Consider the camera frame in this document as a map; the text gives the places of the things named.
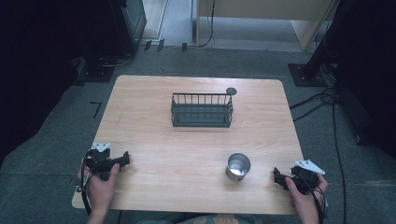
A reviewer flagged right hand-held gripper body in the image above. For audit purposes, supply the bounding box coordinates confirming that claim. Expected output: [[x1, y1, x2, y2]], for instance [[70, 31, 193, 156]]
[[290, 159, 327, 196]]

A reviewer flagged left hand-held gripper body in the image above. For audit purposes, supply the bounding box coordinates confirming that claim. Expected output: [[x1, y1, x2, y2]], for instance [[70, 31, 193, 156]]
[[84, 142, 115, 182]]

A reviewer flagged person's right hand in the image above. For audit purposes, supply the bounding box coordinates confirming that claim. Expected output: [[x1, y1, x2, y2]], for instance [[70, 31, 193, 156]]
[[284, 174, 330, 217]]

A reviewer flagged person's left hand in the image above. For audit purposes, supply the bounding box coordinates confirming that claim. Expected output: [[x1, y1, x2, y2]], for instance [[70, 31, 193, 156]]
[[78, 159, 121, 215]]

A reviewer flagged silver metal cup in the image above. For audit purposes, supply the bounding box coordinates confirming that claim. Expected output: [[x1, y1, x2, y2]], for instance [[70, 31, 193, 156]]
[[225, 152, 252, 182]]

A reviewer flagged person's patterned clothing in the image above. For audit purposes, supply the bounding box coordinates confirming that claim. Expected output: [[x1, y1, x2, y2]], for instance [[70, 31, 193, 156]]
[[134, 212, 265, 224]]

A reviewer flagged black stand base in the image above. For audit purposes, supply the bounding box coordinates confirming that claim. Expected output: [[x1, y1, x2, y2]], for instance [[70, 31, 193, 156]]
[[76, 55, 117, 84]]

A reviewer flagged black equipment cabinet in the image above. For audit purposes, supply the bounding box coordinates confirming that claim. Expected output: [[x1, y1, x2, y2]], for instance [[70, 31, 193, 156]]
[[107, 0, 148, 59]]

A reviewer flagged light wooden cabinet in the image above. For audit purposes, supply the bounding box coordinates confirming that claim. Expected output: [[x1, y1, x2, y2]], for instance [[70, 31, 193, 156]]
[[195, 0, 341, 52]]

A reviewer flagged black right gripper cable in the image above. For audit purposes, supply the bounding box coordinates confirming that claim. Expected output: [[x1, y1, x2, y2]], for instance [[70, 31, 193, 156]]
[[303, 173, 328, 224]]

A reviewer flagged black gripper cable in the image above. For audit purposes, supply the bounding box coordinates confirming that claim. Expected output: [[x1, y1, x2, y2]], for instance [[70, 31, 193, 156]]
[[303, 173, 328, 224], [79, 150, 94, 217]]

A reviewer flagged long black floor cable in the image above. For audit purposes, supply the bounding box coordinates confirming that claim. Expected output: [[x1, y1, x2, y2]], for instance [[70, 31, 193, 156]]
[[331, 101, 348, 224]]

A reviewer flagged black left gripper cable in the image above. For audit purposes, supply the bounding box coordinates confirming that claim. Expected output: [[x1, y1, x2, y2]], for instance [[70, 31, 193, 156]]
[[79, 150, 94, 217]]

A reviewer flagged black wire basket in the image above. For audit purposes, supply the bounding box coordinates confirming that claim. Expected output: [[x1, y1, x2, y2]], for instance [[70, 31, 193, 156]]
[[170, 92, 234, 129]]

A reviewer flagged black floor cable bundle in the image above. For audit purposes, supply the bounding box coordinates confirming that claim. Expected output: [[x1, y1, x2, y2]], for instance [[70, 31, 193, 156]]
[[289, 88, 340, 123]]

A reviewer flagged grey floor cable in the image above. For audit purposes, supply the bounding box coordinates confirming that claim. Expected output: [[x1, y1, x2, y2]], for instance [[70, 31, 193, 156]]
[[102, 53, 134, 68]]

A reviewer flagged black stand base plate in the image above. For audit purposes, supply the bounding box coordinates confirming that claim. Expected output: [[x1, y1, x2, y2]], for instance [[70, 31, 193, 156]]
[[288, 63, 330, 88]]

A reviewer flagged black slanted stand post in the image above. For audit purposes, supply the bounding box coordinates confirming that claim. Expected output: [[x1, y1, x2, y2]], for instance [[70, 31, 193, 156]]
[[302, 0, 354, 80]]

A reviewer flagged black hanging cable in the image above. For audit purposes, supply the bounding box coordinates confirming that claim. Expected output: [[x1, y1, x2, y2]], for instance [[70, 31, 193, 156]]
[[197, 0, 217, 49]]

